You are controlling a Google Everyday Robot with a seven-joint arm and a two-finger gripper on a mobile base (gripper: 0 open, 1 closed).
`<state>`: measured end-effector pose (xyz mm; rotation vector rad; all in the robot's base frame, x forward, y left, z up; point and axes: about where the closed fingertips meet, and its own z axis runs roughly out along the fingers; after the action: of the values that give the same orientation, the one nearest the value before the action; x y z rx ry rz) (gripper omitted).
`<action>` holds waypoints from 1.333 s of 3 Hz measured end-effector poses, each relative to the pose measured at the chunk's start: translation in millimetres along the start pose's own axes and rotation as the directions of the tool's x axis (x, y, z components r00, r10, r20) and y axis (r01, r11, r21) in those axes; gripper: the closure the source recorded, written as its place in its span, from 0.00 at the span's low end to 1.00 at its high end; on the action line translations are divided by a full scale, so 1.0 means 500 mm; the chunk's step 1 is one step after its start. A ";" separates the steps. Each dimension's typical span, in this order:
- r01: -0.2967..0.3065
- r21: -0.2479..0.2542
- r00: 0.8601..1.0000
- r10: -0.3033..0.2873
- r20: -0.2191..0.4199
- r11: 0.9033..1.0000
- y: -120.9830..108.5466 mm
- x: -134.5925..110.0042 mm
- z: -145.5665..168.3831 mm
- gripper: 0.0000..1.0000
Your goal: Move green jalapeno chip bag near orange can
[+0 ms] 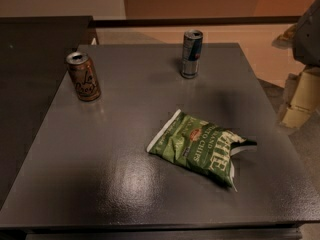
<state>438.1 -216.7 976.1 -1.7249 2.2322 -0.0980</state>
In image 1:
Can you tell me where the silver blue energy drink can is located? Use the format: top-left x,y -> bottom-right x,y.
181,29 -> 203,79

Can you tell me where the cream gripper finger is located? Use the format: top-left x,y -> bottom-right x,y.
278,66 -> 320,128

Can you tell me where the green jalapeno chip bag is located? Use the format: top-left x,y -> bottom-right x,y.
146,109 -> 257,189

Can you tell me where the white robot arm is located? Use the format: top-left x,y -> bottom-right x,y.
272,0 -> 320,128

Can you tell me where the orange LaCroix can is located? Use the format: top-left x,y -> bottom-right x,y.
66,51 -> 101,102

